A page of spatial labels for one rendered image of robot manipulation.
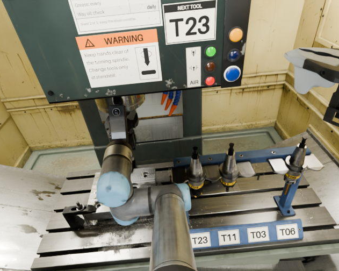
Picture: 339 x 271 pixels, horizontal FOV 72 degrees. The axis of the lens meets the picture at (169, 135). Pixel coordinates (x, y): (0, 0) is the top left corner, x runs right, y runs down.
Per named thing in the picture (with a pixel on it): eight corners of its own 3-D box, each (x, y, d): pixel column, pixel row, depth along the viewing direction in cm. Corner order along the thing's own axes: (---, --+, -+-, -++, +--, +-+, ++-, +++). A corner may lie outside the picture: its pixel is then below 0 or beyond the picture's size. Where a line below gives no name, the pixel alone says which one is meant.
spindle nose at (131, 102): (141, 87, 84) (135, 54, 76) (150, 108, 71) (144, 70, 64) (96, 96, 81) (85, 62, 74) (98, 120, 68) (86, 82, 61)
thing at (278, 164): (291, 173, 74) (291, 172, 73) (274, 175, 74) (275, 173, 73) (281, 158, 79) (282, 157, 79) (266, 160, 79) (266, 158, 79)
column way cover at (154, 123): (185, 138, 141) (181, 54, 110) (108, 147, 141) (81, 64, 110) (185, 134, 145) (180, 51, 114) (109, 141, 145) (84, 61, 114)
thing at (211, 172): (222, 180, 74) (222, 179, 73) (206, 182, 74) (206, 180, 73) (217, 165, 79) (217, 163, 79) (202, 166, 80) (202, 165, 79)
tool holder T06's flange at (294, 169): (300, 159, 79) (301, 154, 78) (308, 173, 74) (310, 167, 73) (281, 161, 80) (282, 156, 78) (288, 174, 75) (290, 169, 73)
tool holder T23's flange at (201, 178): (201, 168, 80) (202, 163, 78) (208, 181, 75) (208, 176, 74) (184, 172, 79) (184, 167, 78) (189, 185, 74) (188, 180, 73)
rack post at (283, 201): (295, 215, 96) (317, 164, 78) (282, 216, 96) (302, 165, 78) (285, 195, 104) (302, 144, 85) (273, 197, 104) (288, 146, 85)
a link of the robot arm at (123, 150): (99, 155, 59) (130, 151, 59) (102, 143, 62) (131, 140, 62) (106, 175, 64) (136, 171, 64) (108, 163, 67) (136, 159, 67)
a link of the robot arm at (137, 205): (152, 225, 64) (146, 201, 57) (112, 229, 64) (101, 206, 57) (152, 200, 70) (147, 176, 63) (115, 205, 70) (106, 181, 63)
